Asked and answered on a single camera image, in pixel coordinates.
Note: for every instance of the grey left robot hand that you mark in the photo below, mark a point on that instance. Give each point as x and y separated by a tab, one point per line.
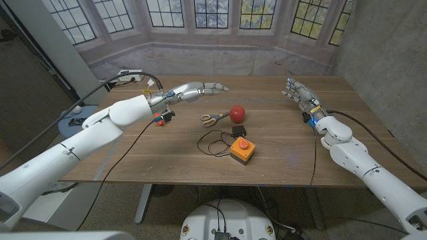
187	91

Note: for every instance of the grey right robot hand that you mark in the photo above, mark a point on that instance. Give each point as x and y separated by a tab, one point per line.
305	96

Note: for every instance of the orange box with red button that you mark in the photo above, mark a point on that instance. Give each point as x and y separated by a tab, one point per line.
240	152

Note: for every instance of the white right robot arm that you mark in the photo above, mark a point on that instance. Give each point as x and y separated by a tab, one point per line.
373	173

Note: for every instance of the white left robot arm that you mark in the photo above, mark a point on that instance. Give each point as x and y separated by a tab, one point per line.
66	153

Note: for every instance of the yellow and grey scissors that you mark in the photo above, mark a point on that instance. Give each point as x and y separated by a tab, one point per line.
216	117

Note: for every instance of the red spiky ball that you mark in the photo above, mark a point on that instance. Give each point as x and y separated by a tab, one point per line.
160	122

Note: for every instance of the small white ball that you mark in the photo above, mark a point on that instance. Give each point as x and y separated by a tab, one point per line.
77	109

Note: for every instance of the black flat device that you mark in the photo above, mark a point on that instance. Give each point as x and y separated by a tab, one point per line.
77	121

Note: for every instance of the printed window backdrop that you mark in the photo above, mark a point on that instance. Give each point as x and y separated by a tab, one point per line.
213	56

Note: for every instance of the white power strip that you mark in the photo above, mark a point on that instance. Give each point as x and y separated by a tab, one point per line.
128	77

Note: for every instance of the black fan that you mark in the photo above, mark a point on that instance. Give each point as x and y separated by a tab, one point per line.
162	190

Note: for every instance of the grey table leg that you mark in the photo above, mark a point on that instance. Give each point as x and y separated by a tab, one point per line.
313	208
142	203

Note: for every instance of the blue round stool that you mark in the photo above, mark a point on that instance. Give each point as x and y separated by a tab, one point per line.
66	130

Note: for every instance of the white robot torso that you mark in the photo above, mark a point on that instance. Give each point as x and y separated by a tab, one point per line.
227	216

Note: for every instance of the white printed floor mat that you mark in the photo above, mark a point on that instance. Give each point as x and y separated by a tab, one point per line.
66	210

